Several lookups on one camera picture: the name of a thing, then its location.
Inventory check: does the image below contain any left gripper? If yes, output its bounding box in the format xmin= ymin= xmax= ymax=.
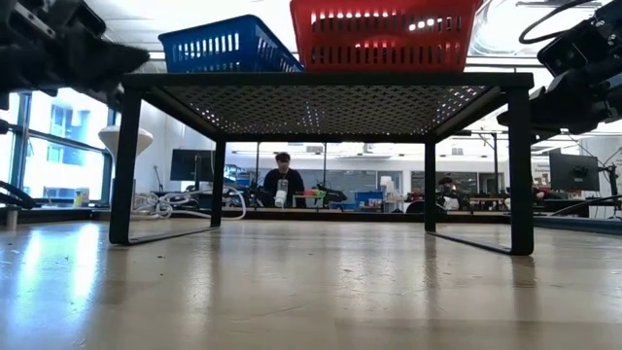
xmin=0 ymin=0 xmax=151 ymax=97

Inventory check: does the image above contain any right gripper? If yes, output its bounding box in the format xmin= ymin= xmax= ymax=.
xmin=496 ymin=42 xmax=622 ymax=136

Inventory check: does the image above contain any blue plastic basket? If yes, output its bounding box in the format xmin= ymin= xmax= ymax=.
xmin=158 ymin=14 xmax=305 ymax=74

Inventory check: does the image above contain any red plastic basket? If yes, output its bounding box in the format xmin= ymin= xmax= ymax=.
xmin=290 ymin=0 xmax=484 ymax=73

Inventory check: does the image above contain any black perforated metal shelf riser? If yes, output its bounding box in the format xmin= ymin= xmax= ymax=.
xmin=109 ymin=71 xmax=535 ymax=257

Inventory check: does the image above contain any long ceiling light bar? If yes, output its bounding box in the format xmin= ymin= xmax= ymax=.
xmin=464 ymin=55 xmax=548 ymax=69

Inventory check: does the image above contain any black computer monitor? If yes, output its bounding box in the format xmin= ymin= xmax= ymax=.
xmin=549 ymin=153 xmax=601 ymax=193

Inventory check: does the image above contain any white mushroom lamp wooden base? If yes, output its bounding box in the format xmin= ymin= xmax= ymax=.
xmin=98 ymin=124 xmax=155 ymax=210

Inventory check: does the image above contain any large glass window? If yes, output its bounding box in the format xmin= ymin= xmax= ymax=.
xmin=0 ymin=89 xmax=121 ymax=208

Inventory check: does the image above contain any dark computer monitor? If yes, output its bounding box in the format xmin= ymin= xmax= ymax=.
xmin=169 ymin=149 xmax=215 ymax=184

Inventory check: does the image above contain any blue storage bin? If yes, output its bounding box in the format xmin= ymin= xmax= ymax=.
xmin=354 ymin=191 xmax=386 ymax=211

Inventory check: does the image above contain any white cylindrical container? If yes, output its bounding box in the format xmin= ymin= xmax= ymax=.
xmin=274 ymin=178 xmax=290 ymax=209

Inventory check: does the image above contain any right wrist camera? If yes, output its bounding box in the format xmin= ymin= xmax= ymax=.
xmin=536 ymin=21 xmax=608 ymax=77

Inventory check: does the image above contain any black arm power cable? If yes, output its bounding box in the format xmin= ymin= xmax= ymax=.
xmin=549 ymin=192 xmax=622 ymax=218

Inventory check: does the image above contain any white lamp cable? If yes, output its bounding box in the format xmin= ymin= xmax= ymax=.
xmin=133 ymin=187 xmax=248 ymax=221

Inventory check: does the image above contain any black aluminium table frame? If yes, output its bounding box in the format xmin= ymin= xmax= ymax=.
xmin=0 ymin=179 xmax=622 ymax=235

